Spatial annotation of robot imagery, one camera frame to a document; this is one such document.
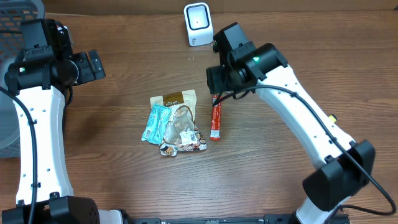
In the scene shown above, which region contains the teal Kleenex tissue pack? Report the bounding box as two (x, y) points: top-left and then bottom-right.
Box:
(141, 103), (171, 145)

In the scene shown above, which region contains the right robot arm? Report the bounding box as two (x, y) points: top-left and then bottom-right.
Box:
(206, 22), (375, 223)

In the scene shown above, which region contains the white barcode scanner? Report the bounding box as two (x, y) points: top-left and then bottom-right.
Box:
(183, 2), (214, 47)

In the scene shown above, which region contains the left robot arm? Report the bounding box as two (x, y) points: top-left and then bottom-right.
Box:
(2, 19), (129, 223)

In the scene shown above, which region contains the red snack stick packet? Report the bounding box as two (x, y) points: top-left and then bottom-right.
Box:
(210, 103), (222, 141)

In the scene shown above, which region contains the grey plastic mesh basket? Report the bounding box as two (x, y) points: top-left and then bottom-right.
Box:
(0, 0), (46, 159)

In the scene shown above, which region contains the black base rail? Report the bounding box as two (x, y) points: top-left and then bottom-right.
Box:
(130, 213), (351, 224)

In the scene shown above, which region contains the brown snack pouch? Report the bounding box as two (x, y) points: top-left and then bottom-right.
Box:
(150, 90), (207, 156)

